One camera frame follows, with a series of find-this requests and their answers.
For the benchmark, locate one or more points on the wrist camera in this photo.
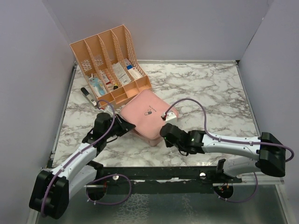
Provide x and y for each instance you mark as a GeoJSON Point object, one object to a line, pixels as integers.
{"type": "Point", "coordinates": [170, 118]}
{"type": "Point", "coordinates": [107, 110]}

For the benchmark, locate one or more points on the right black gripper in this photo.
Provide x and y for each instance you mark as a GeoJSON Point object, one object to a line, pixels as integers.
{"type": "Point", "coordinates": [168, 143]}

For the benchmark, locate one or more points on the pink medicine kit case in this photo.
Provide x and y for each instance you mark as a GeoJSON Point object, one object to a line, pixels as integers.
{"type": "Point", "coordinates": [145, 111]}

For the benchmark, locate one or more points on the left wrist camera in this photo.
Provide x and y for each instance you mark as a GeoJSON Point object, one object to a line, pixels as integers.
{"type": "Point", "coordinates": [107, 110]}

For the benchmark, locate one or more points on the black silver stapler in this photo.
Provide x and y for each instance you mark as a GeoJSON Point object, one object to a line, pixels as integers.
{"type": "Point", "coordinates": [88, 96]}

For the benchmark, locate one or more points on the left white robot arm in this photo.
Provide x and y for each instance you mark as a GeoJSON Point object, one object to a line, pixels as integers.
{"type": "Point", "coordinates": [53, 189]}

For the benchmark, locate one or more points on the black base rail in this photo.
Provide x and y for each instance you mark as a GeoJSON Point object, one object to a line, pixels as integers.
{"type": "Point", "coordinates": [156, 180]}

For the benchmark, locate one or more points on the red white medicine box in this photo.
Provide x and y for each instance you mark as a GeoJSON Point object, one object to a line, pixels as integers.
{"type": "Point", "coordinates": [106, 77]}

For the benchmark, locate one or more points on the blue patterned pouch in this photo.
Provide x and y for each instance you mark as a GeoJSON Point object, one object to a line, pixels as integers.
{"type": "Point", "coordinates": [97, 86]}

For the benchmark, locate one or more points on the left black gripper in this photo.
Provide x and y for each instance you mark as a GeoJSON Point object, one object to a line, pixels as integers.
{"type": "Point", "coordinates": [124, 126]}

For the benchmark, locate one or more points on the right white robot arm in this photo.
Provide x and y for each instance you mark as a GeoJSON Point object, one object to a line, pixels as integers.
{"type": "Point", "coordinates": [263, 153]}

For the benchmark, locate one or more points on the blue white medicine box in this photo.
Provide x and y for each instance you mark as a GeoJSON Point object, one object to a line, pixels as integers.
{"type": "Point", "coordinates": [132, 70]}

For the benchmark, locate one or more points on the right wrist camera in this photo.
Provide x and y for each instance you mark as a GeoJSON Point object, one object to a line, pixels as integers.
{"type": "Point", "coordinates": [170, 118]}

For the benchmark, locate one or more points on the orange plastic file organizer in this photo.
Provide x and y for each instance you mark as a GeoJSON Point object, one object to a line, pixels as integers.
{"type": "Point", "coordinates": [100, 52]}

